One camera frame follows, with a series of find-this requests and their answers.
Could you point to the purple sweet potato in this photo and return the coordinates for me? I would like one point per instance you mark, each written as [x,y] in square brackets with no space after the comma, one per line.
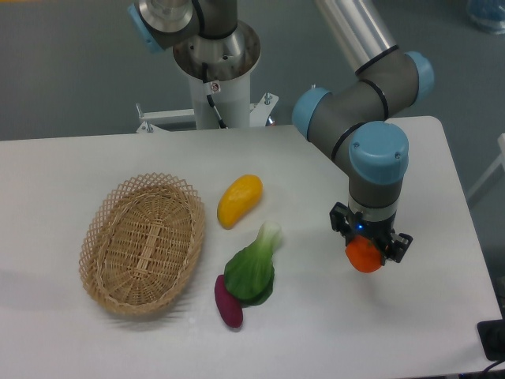
[228,306]

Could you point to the black device at table edge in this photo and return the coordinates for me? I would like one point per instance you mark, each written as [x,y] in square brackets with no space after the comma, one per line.
[491,334]

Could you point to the white frame at right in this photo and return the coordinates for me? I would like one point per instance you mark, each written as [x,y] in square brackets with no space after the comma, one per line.
[491,175]

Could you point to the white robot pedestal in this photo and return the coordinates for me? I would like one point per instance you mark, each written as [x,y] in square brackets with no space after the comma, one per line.
[219,76]

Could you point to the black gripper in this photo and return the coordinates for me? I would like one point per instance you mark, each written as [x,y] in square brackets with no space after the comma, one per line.
[375,224]

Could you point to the yellow mango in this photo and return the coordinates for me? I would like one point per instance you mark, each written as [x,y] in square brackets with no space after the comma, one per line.
[238,199]

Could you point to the orange fruit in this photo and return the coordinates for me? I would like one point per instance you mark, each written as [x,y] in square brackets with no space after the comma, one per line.
[363,255]

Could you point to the blue bag in background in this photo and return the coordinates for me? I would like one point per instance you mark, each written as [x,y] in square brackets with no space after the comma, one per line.
[487,15]

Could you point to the oval wicker basket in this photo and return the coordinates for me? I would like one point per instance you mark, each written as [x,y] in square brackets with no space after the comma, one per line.
[143,244]

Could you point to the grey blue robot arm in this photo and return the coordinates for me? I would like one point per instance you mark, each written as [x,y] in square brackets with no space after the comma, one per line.
[351,128]

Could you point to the green bok choy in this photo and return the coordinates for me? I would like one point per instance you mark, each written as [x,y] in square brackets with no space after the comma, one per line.
[250,274]

